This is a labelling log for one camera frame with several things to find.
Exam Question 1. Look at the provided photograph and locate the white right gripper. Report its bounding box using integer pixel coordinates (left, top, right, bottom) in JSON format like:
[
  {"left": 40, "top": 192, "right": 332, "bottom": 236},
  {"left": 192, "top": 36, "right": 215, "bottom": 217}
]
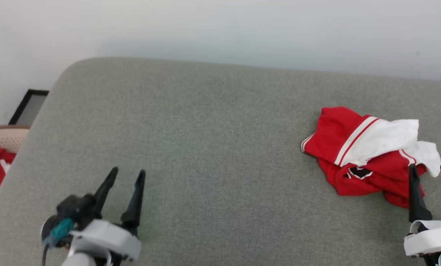
[{"left": 404, "top": 163, "right": 441, "bottom": 257}]

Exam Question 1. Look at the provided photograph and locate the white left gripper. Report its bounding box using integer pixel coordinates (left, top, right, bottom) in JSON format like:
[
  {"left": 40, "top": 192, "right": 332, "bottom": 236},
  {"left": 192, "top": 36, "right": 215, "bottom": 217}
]
[{"left": 69, "top": 167, "right": 146, "bottom": 261}]

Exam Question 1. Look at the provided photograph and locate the red and white jersey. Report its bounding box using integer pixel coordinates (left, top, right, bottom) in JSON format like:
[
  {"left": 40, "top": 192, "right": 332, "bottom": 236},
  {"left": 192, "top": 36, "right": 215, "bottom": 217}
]
[{"left": 301, "top": 106, "right": 441, "bottom": 209}]

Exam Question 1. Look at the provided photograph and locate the grey-green fabric sofa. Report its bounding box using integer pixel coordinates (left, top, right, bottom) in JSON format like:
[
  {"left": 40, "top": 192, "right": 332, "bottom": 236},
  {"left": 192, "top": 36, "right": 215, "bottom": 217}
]
[{"left": 0, "top": 57, "right": 441, "bottom": 266}]

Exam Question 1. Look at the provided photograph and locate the beige laundry basket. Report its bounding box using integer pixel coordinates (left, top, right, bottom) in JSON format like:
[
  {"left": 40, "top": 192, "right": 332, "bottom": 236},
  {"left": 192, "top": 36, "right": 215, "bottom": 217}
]
[{"left": 0, "top": 125, "right": 31, "bottom": 218}]

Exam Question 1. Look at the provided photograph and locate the black framed panel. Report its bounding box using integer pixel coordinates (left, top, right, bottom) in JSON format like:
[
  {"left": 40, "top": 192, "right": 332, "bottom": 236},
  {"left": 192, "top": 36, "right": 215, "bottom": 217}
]
[{"left": 8, "top": 89, "right": 50, "bottom": 126}]

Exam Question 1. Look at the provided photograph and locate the teal cable connector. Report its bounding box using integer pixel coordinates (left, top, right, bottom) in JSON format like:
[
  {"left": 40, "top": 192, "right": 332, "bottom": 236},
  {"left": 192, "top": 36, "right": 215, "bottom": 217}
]
[{"left": 50, "top": 218, "right": 75, "bottom": 242}]

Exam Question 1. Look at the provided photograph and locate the thin black cable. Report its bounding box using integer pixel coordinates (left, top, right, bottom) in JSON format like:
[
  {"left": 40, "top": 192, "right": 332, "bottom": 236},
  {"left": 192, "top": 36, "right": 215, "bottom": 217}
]
[{"left": 41, "top": 242, "right": 52, "bottom": 266}]

